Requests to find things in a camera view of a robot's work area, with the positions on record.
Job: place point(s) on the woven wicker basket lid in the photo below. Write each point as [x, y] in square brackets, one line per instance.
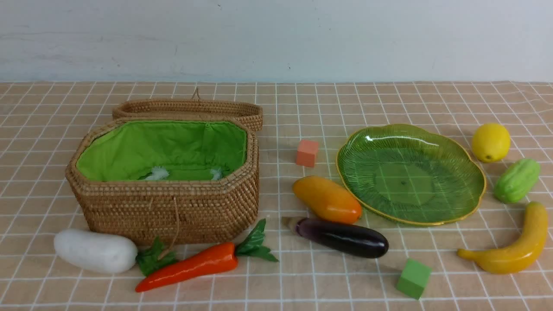
[250, 115]

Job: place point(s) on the yellow banana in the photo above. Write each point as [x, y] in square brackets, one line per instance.
[520, 254]

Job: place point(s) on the orange foam cube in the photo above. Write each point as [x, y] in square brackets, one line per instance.
[306, 153]

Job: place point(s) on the yellow lemon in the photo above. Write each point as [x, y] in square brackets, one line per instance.
[490, 142]

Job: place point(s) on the woven wicker basket green lining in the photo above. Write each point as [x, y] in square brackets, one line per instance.
[184, 180]

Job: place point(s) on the orange yellow mango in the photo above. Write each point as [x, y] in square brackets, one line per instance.
[327, 199]

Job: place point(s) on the orange carrot with green leaves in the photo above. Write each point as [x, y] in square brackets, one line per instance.
[213, 260]

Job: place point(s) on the green bitter gourd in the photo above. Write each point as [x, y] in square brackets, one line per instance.
[517, 181]

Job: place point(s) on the green glass leaf plate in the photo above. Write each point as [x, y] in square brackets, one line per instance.
[409, 175]

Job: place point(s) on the white radish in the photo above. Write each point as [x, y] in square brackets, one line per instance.
[96, 252]

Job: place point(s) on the beige checkered tablecloth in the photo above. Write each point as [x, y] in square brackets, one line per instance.
[42, 124]

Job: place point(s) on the dark purple eggplant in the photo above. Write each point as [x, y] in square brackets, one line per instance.
[347, 238]

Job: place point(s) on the green foam cube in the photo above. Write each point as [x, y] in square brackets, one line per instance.
[413, 279]

